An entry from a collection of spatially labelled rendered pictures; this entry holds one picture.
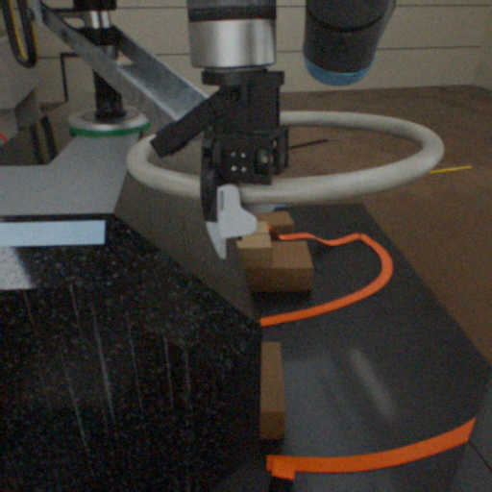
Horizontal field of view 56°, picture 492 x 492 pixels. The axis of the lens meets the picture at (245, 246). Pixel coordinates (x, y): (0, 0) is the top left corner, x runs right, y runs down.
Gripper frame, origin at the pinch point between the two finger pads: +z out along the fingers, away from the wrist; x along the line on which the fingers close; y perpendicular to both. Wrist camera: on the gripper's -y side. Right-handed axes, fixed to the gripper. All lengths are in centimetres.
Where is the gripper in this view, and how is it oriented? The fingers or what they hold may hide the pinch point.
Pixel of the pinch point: (226, 238)
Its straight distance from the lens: 58.5
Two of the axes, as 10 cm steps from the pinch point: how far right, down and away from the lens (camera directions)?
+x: 3.5, -4.1, 8.4
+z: 0.4, 9.0, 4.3
